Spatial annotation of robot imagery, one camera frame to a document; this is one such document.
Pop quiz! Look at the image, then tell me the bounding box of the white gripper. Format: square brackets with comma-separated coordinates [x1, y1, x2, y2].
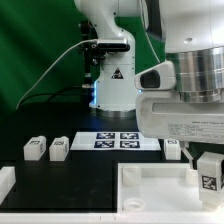
[136, 91, 224, 169]

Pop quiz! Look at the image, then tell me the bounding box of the white square tabletop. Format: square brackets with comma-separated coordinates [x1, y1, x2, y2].
[117, 163, 224, 213]

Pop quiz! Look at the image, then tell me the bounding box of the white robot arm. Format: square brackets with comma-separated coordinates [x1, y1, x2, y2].
[74, 0, 224, 144]

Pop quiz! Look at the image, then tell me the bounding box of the white marker plate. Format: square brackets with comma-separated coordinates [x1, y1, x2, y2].
[71, 132, 161, 151]

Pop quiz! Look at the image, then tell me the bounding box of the white U-shaped obstacle fence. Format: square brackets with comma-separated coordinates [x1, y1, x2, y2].
[0, 165, 224, 224]

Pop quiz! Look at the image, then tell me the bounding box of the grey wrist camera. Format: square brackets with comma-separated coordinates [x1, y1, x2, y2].
[134, 61, 176, 91]

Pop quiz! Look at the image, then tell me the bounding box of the white cable left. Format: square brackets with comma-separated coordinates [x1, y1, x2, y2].
[15, 39, 98, 110]

